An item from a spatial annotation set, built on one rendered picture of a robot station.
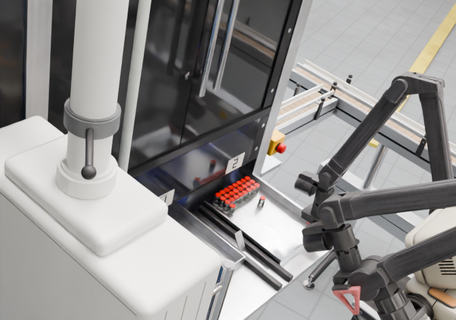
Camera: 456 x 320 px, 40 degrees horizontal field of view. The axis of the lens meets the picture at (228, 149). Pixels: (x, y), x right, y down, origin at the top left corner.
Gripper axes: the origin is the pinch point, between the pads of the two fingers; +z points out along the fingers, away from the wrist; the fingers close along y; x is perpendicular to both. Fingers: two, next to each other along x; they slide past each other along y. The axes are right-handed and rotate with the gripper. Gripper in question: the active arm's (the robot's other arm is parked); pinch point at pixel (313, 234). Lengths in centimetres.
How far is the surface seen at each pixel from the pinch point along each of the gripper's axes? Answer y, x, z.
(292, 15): 27, -3, -68
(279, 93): 29.8, -8.5, -38.1
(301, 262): -4.0, 11.5, 2.5
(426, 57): 121, -385, 75
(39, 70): 26, 87, -73
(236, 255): 9.9, 28.6, -0.3
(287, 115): 46, -43, -11
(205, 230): 23.3, 28.7, -1.8
